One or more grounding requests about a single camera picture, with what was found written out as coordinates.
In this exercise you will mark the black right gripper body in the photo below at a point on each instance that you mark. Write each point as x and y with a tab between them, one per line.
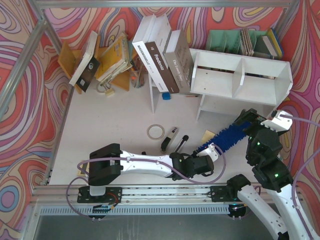
246	120

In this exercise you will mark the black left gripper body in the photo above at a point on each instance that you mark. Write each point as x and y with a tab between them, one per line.
180	144

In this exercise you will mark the blue microfiber duster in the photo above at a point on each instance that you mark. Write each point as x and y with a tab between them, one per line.
225	139

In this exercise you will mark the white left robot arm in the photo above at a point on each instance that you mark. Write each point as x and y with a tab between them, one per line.
108	163

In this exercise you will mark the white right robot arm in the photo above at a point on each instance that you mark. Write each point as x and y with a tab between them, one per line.
289	222

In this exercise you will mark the white bookshelf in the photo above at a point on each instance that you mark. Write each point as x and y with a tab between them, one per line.
228	83

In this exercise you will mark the white black marker pen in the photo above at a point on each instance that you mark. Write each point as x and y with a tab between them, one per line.
181	143

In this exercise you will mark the grey black stapler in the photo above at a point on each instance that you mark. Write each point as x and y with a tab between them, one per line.
169	139

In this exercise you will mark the roll of masking tape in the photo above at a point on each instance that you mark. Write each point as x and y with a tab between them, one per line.
155	131

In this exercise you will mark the small blue box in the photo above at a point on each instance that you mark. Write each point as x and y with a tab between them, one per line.
166	96

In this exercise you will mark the white book support stand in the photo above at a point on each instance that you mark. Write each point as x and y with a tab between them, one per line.
154	94

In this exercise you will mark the brown Fredonia book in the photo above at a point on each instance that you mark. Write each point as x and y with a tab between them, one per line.
162	76

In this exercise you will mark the blue and yellow book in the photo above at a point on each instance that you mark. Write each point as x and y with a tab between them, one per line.
273	44

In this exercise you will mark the green desk organizer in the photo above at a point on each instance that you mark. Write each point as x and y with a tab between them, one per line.
241	42

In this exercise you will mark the cup of pencils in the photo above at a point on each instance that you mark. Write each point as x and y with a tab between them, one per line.
137	72

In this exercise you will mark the grey Lonely Ones book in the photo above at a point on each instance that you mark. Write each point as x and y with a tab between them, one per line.
179	59

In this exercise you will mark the stack of yellow books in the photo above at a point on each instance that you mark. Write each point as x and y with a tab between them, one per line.
114	60

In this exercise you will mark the white Mademoiselle book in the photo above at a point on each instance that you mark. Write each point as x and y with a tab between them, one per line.
151	28

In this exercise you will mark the black and white book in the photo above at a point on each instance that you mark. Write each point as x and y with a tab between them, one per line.
86	65

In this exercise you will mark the metal rail with mounts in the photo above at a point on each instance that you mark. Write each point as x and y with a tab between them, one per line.
113	194

